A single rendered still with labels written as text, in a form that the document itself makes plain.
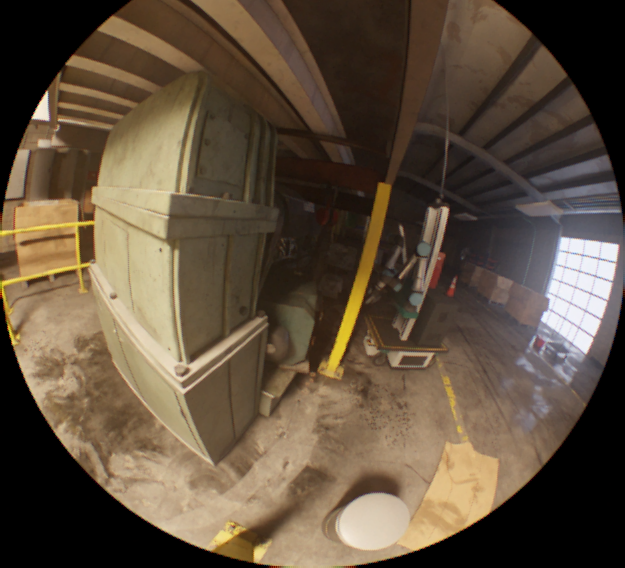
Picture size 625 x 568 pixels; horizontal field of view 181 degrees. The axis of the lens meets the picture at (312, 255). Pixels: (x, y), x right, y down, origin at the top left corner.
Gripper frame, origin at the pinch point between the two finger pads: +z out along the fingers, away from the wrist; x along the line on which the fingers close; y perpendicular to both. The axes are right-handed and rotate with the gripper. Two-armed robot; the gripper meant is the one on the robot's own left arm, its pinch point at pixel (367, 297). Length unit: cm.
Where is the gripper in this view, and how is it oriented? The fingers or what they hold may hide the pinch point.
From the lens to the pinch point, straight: 181.2
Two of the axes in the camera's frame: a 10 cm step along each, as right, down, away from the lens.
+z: -5.6, 7.6, 3.4
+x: -1.9, 2.9, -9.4
